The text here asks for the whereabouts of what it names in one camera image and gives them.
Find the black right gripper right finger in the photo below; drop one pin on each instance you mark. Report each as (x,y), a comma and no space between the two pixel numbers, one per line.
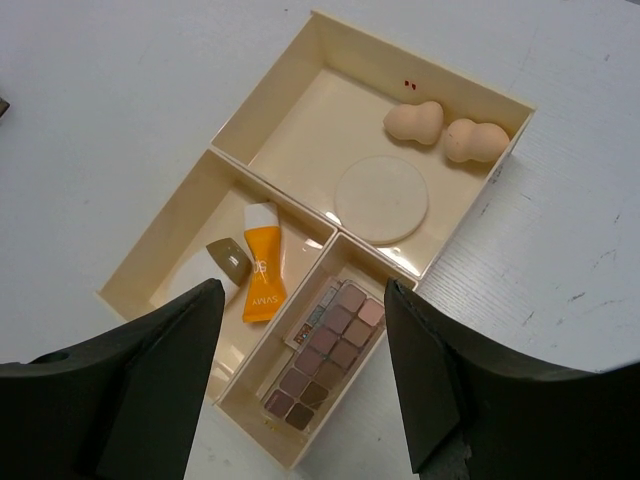
(473,408)

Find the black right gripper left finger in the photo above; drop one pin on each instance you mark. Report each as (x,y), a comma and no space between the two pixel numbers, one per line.
(122,405)

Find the long clear eyeshadow palette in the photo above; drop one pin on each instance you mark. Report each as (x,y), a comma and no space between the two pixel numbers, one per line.
(316,374)

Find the white bottle brown cap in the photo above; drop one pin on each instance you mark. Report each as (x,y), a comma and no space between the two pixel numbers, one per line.
(223,260)

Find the orange sunscreen tube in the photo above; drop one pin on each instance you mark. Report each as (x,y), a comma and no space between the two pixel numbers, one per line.
(266,292)

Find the round cream powder puff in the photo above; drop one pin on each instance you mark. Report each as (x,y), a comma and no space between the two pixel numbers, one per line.
(381,199)

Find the beige makeup sponge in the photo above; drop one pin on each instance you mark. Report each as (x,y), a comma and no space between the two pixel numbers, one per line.
(466,140)
(420,123)

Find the cream three-compartment organizer box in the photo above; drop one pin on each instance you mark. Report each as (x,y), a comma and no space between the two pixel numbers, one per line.
(317,111)

